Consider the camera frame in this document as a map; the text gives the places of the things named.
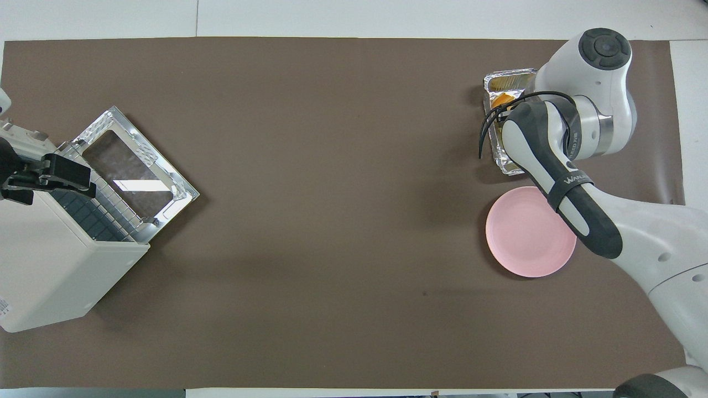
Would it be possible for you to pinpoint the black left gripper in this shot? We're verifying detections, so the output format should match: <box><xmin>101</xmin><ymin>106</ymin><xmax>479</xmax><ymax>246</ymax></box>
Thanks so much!
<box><xmin>0</xmin><ymin>138</ymin><xmax>97</xmax><ymax>205</ymax></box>

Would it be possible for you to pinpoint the aluminium foil tray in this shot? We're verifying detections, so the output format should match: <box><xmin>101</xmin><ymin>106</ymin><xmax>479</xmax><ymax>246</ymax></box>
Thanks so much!
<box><xmin>483</xmin><ymin>68</ymin><xmax>540</xmax><ymax>176</ymax></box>

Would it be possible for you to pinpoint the white toaster oven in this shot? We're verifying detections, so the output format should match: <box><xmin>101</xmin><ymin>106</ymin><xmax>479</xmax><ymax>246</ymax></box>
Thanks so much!
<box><xmin>0</xmin><ymin>119</ymin><xmax>150</xmax><ymax>333</ymax></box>

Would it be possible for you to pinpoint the glass oven door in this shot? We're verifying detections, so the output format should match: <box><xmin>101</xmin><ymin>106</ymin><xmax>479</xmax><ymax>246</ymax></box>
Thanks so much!
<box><xmin>71</xmin><ymin>106</ymin><xmax>200</xmax><ymax>244</ymax></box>

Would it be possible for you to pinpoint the brown table mat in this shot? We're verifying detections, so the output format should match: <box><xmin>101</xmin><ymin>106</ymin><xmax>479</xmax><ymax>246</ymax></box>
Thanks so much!
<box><xmin>0</xmin><ymin>37</ymin><xmax>706</xmax><ymax>389</ymax></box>

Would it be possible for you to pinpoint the pink round plate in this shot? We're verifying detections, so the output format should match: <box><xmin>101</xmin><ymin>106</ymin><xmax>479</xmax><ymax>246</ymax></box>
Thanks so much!
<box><xmin>486</xmin><ymin>186</ymin><xmax>577</xmax><ymax>278</ymax></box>

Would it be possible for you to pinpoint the metal wire oven rack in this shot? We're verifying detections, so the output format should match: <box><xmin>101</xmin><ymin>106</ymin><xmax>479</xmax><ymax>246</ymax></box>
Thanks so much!
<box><xmin>55</xmin><ymin>145</ymin><xmax>151</xmax><ymax>244</ymax></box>

